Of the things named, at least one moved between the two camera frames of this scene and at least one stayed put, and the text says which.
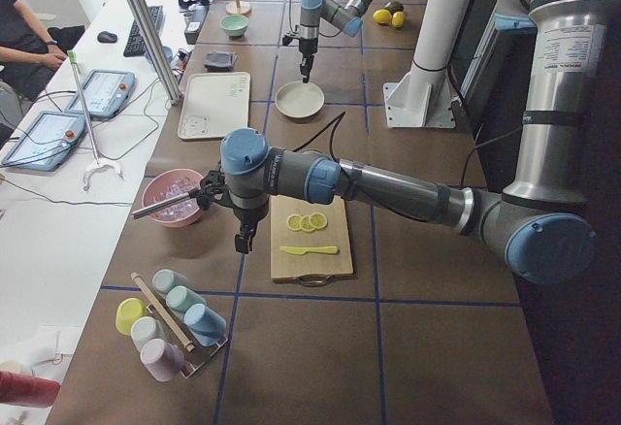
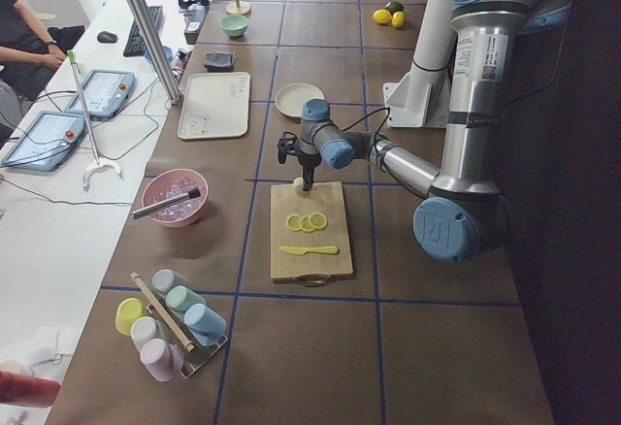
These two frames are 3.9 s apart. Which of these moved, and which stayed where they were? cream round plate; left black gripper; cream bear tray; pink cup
Moved: left black gripper
Stayed: pink cup; cream bear tray; cream round plate
